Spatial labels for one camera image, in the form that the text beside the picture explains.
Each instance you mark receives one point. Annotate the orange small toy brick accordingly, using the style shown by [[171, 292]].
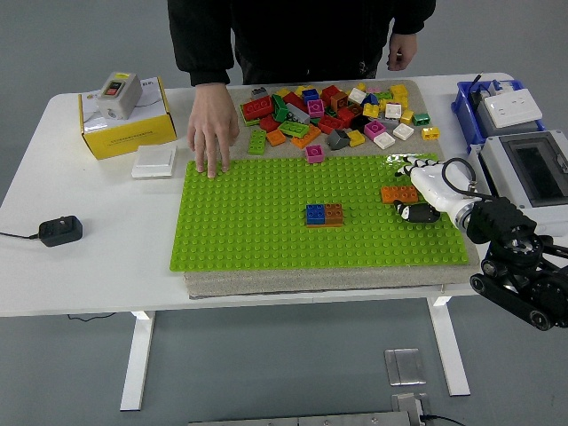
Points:
[[275, 138]]

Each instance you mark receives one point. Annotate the grey-brown mat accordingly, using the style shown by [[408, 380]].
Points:
[[310, 279]]

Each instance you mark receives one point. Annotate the blue square toy brick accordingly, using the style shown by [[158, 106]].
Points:
[[315, 214], [310, 95]]

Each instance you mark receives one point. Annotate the metal floor hatch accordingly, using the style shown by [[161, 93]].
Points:
[[404, 366]]

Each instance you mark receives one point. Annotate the magenta square toy brick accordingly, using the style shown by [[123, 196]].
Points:
[[374, 129], [315, 108], [314, 153]]

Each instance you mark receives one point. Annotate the white wall switch panel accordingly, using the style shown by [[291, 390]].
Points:
[[153, 162]]

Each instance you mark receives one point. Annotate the yellow cardboard box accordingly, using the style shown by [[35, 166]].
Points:
[[128, 139]]

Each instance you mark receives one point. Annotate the dark grey sloped brick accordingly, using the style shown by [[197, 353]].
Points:
[[338, 139]]

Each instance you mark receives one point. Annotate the person's right forearm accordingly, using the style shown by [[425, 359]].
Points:
[[204, 62]]

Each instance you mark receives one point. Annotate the dark green toy brick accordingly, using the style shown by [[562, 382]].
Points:
[[279, 109]]

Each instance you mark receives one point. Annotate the person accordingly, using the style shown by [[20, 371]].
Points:
[[310, 35]]

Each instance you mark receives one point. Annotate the blue plastic bin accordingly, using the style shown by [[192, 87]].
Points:
[[463, 104]]

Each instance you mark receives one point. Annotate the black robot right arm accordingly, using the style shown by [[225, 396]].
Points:
[[501, 217]]

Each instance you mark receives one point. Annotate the lime green long brick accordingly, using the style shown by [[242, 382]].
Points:
[[293, 128], [257, 142]]

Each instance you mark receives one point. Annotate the white table leg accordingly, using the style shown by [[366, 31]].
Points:
[[137, 355], [448, 346]]

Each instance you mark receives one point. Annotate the dark brown toy brick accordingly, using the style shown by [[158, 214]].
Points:
[[354, 108]]

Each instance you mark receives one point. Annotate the large red toy brick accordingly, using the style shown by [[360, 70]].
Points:
[[257, 107]]

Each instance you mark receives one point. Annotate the lime green flat plate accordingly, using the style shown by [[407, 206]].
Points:
[[248, 121]]

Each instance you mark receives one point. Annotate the green studded baseplate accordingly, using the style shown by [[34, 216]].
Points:
[[266, 248]]

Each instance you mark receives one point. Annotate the grey electrical box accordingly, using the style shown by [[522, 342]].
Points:
[[488, 124]]

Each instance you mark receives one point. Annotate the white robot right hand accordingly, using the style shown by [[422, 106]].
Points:
[[435, 184]]

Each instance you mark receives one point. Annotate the light grey toy brick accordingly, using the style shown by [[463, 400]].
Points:
[[388, 124]]

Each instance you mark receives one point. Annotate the thin black rod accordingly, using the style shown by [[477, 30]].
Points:
[[477, 81]]

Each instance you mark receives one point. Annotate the grey push-button switch box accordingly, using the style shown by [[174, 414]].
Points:
[[120, 100]]

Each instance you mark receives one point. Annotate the person's right hand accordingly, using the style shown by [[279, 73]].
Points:
[[213, 124]]

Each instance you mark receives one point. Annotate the person's left forearm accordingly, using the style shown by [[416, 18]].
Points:
[[412, 18]]

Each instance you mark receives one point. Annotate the brown square toy brick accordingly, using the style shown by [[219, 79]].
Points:
[[334, 212], [339, 101]]

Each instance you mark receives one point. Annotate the lime green toy brick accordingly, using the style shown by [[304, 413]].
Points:
[[384, 95]]

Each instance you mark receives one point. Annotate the white square toy brick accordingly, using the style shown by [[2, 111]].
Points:
[[384, 140], [392, 111], [356, 95], [403, 131]]

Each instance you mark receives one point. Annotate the green small toy brick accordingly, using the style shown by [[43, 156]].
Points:
[[421, 119]]

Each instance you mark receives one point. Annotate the person's left hand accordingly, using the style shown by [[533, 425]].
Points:
[[404, 51]]

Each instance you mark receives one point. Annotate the black power adapter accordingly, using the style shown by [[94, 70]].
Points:
[[60, 231]]

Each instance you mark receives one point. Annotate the black toy brick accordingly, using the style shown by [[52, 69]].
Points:
[[360, 121]]

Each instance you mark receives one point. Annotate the orange long toy brick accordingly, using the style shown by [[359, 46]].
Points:
[[397, 194]]

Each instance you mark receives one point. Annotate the long grey toy brick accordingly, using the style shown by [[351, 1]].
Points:
[[297, 113]]

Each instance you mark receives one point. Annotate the blue sloped toy brick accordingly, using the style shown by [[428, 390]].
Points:
[[369, 99]]

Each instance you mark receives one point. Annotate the grey windowed distribution box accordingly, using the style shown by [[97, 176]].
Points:
[[501, 151]]

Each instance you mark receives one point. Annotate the small grey toy brick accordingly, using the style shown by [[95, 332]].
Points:
[[259, 92]]

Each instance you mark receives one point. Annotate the white wall socket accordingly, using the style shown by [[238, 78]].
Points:
[[512, 106]]

